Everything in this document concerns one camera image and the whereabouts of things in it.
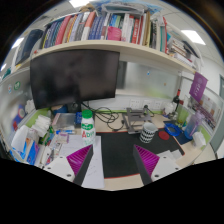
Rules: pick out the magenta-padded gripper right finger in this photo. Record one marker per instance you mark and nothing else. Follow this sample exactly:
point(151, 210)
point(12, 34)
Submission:
point(166, 166)

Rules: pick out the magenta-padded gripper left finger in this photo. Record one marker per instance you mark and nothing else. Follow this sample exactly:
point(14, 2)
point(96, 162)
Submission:
point(58, 166)

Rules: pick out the white green-capped drink bottle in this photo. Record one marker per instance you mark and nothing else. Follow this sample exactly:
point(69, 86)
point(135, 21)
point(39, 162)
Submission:
point(88, 130)

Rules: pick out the flat round red coaster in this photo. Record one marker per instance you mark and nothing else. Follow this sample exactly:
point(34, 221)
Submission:
point(163, 135)

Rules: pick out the black white checkered cup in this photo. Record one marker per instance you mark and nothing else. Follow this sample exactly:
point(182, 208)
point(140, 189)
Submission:
point(147, 133)

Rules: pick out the white paper sheet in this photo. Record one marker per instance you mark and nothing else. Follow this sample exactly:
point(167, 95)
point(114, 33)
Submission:
point(98, 166)

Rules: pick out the white tissue pack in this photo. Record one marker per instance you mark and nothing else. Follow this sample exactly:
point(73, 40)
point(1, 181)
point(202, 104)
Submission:
point(42, 125)

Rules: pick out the green drinking glass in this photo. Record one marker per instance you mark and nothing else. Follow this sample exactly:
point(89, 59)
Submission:
point(182, 115)

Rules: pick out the grey metal laptop stand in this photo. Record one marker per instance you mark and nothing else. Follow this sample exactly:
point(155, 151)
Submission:
point(135, 118)

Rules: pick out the white ceramic pot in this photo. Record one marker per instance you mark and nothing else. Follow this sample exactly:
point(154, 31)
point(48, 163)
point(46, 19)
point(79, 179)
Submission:
point(169, 108)

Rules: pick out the dark wine bottle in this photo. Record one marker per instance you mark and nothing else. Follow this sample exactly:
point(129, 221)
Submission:
point(176, 100)

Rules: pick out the group photo poster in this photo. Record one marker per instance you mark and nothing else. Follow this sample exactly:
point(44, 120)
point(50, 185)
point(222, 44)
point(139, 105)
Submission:
point(208, 110)

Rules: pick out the purple hanging flag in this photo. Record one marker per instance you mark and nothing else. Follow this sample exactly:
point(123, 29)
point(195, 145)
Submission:
point(198, 86)

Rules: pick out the black computer monitor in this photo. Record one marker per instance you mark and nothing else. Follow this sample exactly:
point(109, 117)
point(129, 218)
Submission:
point(73, 76)

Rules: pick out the beige shelf with books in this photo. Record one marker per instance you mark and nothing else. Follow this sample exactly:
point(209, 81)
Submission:
point(110, 46)

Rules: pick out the ceiling light panel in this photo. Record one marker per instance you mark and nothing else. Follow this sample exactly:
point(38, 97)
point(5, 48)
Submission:
point(193, 36)

